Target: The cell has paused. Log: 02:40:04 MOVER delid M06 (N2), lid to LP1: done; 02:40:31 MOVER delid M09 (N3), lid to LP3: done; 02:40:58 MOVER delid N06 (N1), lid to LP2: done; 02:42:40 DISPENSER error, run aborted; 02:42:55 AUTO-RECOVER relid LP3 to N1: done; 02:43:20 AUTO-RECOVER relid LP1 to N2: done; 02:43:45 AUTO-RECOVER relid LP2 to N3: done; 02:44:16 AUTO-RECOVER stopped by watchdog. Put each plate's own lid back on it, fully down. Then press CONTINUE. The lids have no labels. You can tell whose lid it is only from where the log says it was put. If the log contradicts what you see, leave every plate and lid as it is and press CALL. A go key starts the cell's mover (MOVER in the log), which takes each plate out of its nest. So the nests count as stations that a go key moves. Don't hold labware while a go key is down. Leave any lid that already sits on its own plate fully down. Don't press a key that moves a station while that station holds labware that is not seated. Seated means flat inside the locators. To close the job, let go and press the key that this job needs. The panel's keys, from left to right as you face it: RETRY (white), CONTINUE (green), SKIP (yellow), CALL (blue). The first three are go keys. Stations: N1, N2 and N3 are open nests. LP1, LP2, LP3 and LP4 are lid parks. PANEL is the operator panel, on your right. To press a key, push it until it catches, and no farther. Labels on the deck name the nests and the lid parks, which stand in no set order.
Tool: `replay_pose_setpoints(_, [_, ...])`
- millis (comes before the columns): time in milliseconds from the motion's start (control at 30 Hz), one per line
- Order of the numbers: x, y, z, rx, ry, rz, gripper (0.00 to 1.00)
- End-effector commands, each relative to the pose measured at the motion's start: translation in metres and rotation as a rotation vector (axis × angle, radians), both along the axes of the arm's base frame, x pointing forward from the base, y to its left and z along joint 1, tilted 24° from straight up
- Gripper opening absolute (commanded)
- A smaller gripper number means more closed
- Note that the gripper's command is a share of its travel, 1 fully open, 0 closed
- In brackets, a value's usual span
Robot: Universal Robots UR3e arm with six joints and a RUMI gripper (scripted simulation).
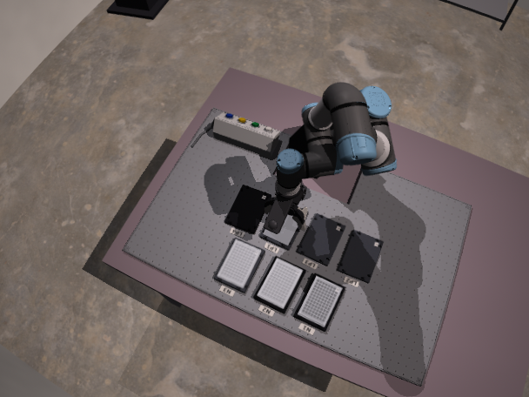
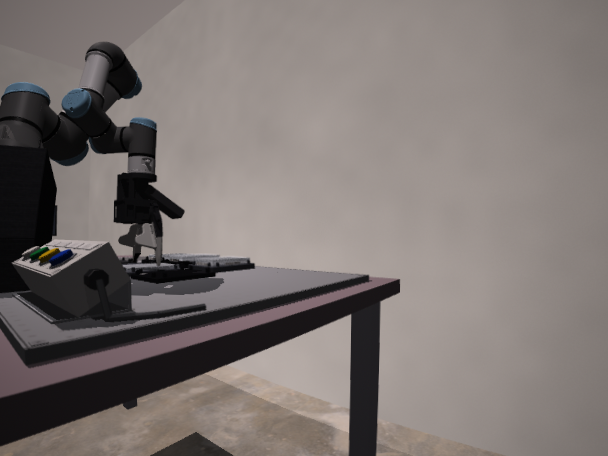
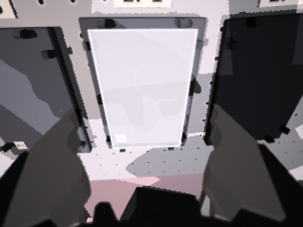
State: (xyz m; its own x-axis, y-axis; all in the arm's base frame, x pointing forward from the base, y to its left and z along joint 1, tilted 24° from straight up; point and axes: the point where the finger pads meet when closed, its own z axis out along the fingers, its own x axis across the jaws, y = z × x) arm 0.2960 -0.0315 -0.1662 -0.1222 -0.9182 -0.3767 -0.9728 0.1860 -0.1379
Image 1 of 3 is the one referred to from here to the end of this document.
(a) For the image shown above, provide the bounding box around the grey control panel with coloured buttons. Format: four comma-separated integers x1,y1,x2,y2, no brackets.
191,112,280,158

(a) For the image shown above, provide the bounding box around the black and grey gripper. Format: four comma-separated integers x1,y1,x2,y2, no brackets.
264,179,308,231

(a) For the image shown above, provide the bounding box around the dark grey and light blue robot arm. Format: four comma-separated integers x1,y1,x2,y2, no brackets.
264,82,397,234

